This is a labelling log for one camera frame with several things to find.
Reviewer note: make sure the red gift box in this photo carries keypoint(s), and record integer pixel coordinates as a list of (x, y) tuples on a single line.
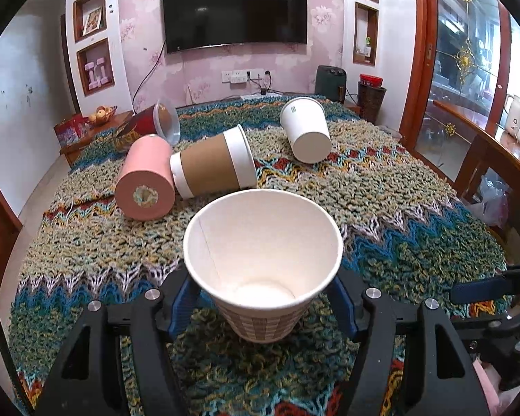
[(71, 132)]

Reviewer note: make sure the black wall television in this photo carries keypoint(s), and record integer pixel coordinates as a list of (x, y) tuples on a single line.
[(234, 11)]

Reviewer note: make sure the pink dumbbell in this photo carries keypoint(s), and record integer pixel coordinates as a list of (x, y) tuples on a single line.
[(103, 69), (91, 73)]

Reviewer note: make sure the wooden side cabinet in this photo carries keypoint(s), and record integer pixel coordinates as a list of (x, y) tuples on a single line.
[(108, 128)]

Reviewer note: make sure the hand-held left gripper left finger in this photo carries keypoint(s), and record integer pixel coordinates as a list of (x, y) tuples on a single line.
[(183, 312)]

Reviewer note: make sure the fruit basket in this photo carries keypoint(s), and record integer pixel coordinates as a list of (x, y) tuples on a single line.
[(102, 115)]

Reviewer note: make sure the pink cup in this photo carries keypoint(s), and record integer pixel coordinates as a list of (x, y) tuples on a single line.
[(145, 169)]

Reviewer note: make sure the white electric kettle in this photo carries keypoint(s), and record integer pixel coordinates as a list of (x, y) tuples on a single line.
[(515, 115)]

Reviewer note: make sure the colourful knitted blanket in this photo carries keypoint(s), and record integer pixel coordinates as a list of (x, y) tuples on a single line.
[(394, 208)]

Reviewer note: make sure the pink cloth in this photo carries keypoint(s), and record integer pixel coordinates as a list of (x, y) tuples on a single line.
[(487, 388)]

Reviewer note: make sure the glass sliding door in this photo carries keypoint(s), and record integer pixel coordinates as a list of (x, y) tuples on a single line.
[(463, 52)]

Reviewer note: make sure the white wall socket strip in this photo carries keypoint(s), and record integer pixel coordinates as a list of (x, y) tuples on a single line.
[(238, 76)]

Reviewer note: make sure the brown sleeved paper cup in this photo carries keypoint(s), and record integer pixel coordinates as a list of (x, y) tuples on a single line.
[(206, 164)]

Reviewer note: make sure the framed picture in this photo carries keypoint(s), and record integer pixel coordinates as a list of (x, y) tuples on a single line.
[(92, 21)]

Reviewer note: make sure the small potted plant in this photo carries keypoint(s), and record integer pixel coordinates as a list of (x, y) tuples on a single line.
[(368, 47)]

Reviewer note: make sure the red tin box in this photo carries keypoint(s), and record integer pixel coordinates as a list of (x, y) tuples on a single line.
[(371, 80)]

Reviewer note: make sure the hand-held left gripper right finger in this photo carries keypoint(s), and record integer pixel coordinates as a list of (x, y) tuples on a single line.
[(345, 310)]

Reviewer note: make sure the plain white paper cup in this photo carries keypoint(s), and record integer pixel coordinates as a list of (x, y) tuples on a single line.
[(305, 128)]

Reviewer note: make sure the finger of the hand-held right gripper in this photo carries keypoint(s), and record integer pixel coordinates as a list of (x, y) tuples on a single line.
[(494, 327), (472, 291)]

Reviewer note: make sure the dark wicker basket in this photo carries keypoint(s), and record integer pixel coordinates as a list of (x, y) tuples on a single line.
[(372, 102)]

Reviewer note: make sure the checkered paper cup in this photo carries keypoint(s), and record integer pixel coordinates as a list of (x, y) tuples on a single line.
[(260, 242)]

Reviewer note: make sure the red cup with clear lid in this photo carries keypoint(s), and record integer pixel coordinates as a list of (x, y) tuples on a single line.
[(145, 121)]

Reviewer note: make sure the clear plastic bag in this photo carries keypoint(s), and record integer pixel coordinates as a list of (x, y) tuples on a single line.
[(496, 201)]

